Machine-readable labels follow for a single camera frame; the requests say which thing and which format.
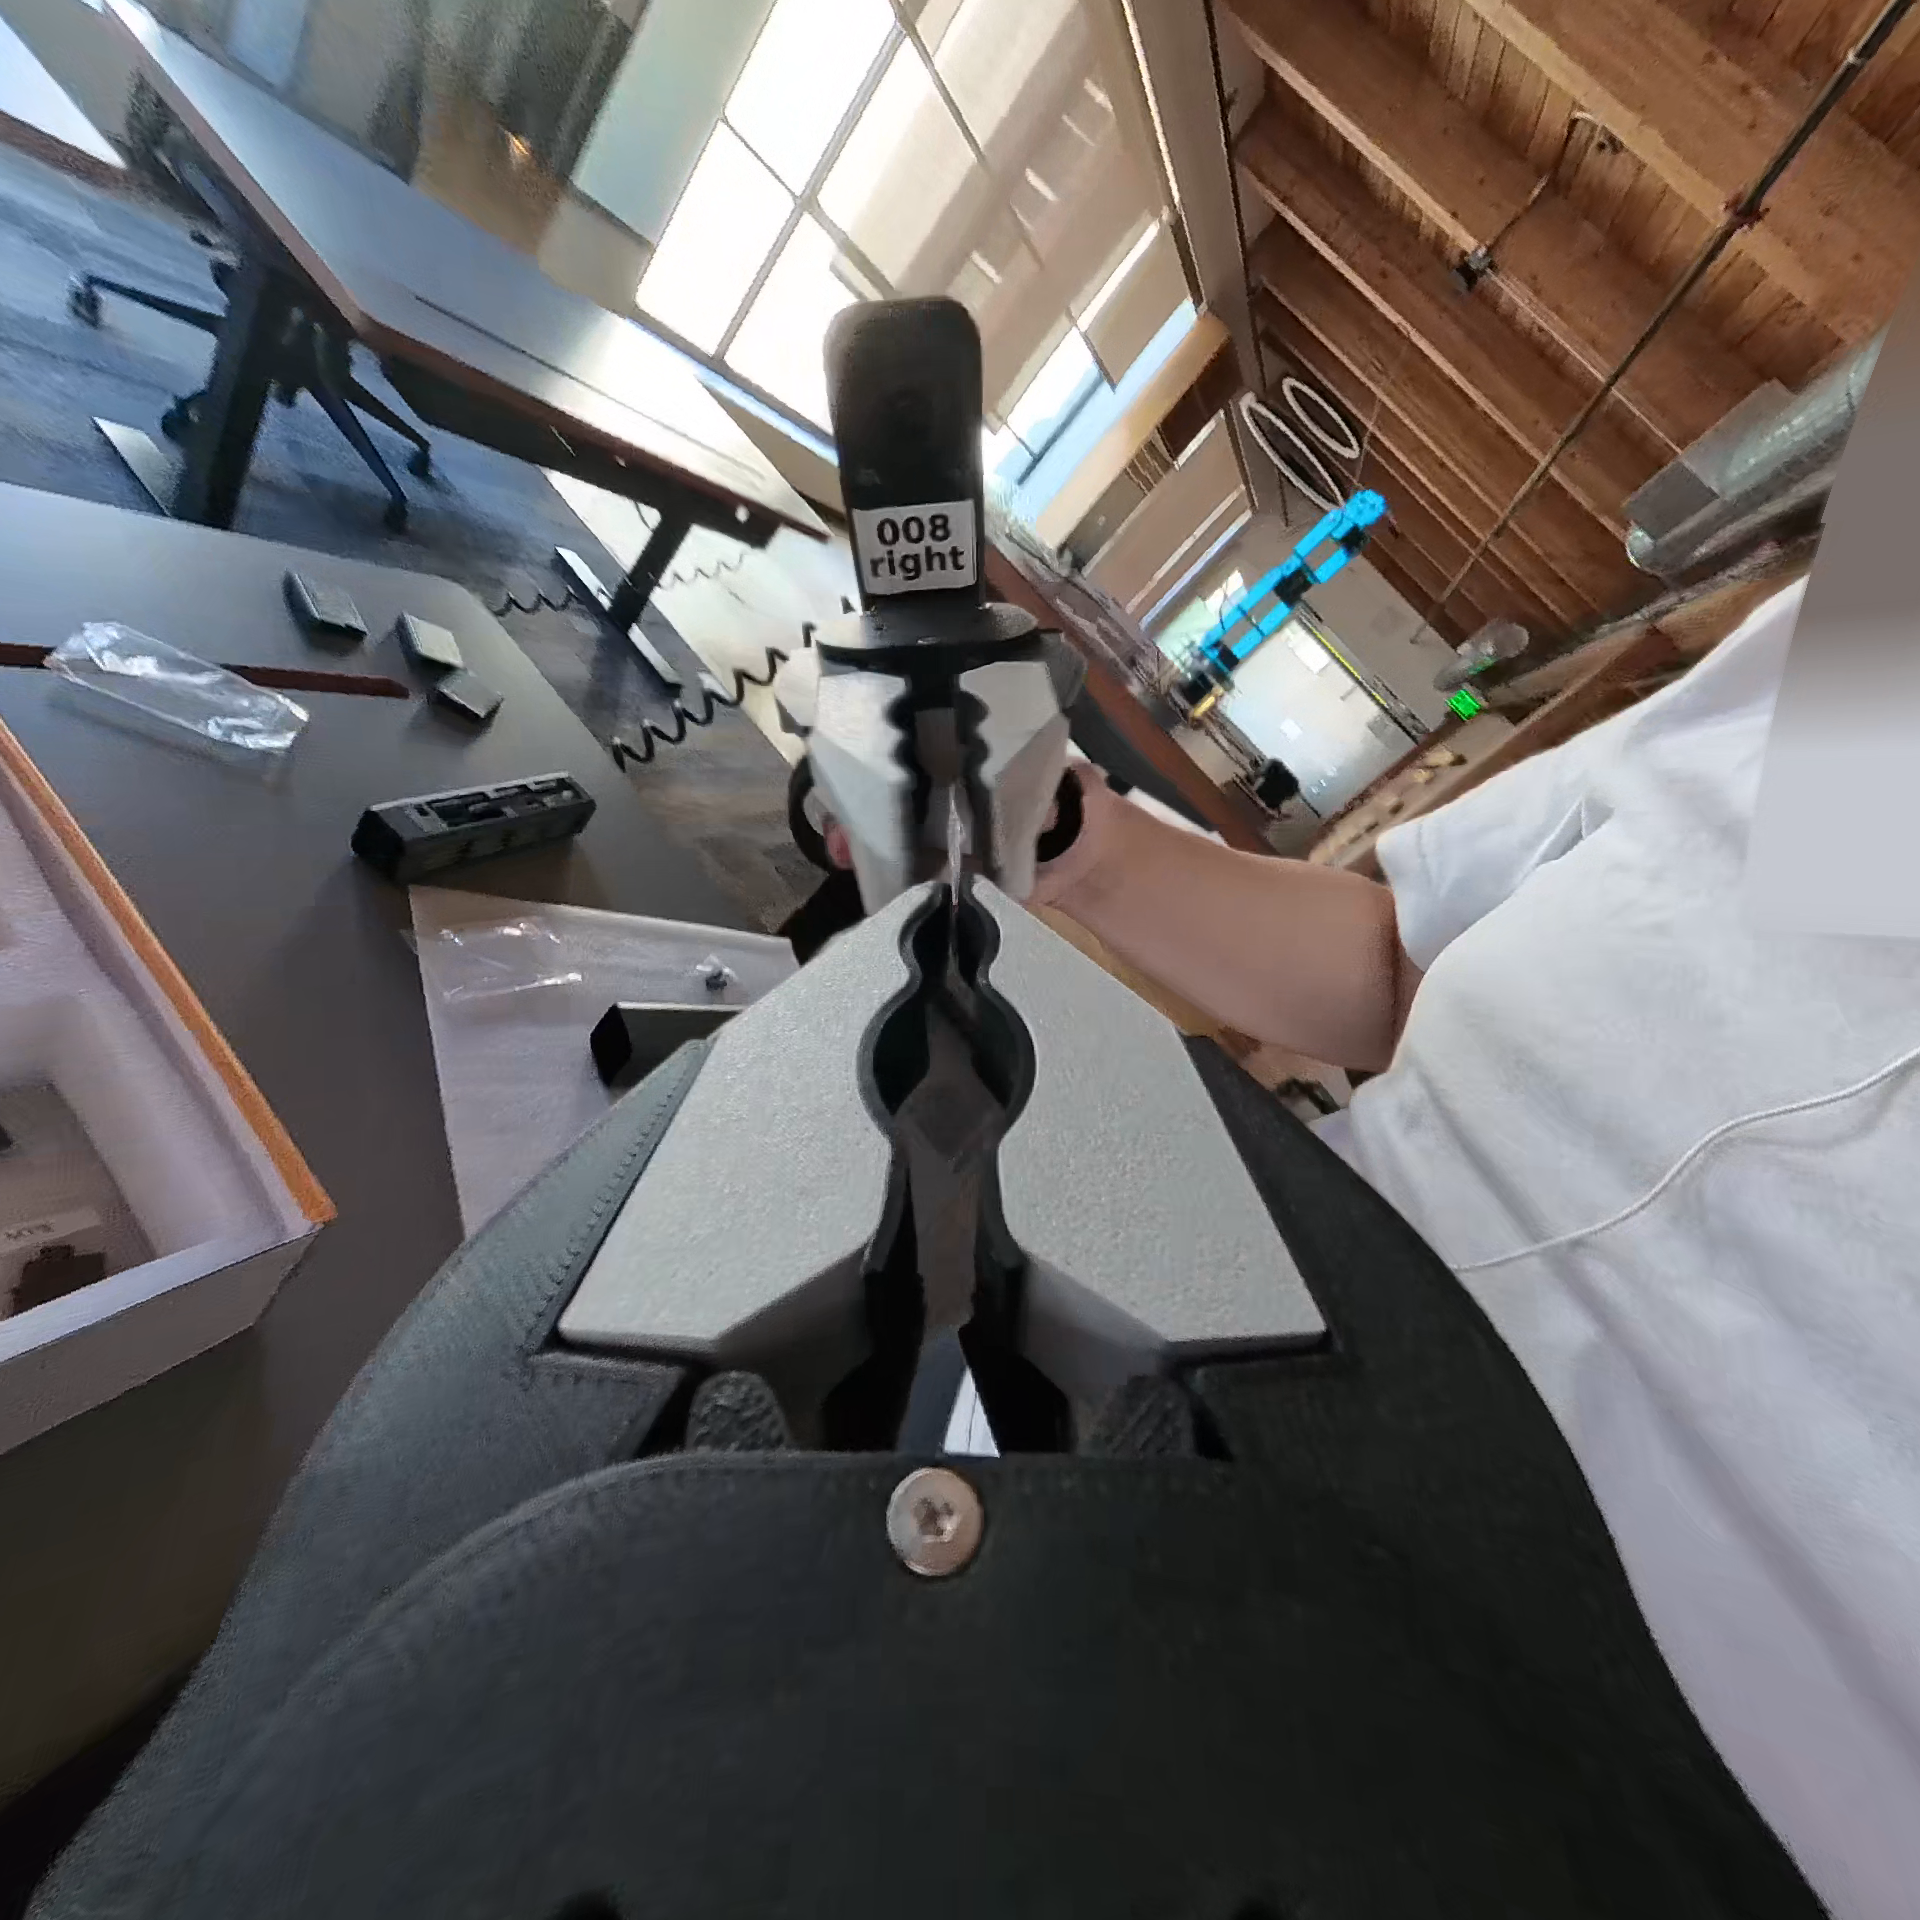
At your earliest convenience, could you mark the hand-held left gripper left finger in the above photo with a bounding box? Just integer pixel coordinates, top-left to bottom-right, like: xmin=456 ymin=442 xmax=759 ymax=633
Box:
xmin=555 ymin=879 xmax=964 ymax=1454

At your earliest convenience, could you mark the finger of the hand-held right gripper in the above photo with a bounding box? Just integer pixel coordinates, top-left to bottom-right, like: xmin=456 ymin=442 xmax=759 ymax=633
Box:
xmin=814 ymin=667 xmax=929 ymax=920
xmin=968 ymin=660 xmax=1074 ymax=904

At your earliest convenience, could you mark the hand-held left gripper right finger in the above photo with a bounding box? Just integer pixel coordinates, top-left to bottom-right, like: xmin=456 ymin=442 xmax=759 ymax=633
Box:
xmin=961 ymin=875 xmax=1331 ymax=1454

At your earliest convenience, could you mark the person's right forearm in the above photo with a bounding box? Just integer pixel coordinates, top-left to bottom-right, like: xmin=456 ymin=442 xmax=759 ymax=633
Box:
xmin=1109 ymin=817 xmax=1429 ymax=1077

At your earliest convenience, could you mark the dark grey desk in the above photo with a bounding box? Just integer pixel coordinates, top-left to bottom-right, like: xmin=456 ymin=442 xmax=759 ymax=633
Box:
xmin=0 ymin=479 xmax=799 ymax=1802

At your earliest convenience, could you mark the person's right hand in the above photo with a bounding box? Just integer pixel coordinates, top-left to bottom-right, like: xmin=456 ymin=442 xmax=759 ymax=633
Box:
xmin=1031 ymin=769 xmax=1196 ymax=910

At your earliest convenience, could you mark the black rectangular part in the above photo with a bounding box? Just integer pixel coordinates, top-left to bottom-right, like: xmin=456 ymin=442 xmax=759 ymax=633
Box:
xmin=590 ymin=1001 xmax=742 ymax=1090

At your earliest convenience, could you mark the white foam sheet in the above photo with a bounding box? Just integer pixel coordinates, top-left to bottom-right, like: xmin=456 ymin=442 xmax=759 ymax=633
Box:
xmin=409 ymin=883 xmax=799 ymax=1235

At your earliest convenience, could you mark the flat clear plastic bag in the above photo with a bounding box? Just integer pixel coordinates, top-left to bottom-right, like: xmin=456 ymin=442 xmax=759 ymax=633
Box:
xmin=412 ymin=914 xmax=590 ymax=1001

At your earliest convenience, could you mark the dark table wooden edge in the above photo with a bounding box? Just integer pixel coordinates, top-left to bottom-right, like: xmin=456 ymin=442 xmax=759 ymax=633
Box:
xmin=105 ymin=0 xmax=836 ymax=633

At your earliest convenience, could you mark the person's white t-shirt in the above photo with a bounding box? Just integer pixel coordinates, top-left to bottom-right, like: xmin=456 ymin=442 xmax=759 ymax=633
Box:
xmin=1313 ymin=576 xmax=1920 ymax=1920

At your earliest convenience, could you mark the black mesh office chair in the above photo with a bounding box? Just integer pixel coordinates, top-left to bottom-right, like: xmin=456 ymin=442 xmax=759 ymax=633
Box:
xmin=68 ymin=225 xmax=440 ymax=528

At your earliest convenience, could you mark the orange white foam-lined box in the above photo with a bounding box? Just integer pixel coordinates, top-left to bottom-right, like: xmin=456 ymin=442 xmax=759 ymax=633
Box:
xmin=0 ymin=717 xmax=335 ymax=1454

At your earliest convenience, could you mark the crumpled clear plastic wrap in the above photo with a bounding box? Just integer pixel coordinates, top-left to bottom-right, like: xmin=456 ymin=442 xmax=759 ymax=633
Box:
xmin=46 ymin=619 xmax=310 ymax=759

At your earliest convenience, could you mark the black coiled cable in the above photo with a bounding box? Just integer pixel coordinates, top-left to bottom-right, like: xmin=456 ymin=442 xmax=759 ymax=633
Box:
xmin=497 ymin=548 xmax=822 ymax=769

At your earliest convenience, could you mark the white ring pendant lamp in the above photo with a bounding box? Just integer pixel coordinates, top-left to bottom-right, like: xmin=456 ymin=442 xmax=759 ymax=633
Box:
xmin=1236 ymin=376 xmax=1363 ymax=515

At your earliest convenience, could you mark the metal air duct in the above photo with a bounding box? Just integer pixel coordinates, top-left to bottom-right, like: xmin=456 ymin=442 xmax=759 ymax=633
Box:
xmin=1626 ymin=346 xmax=1893 ymax=573

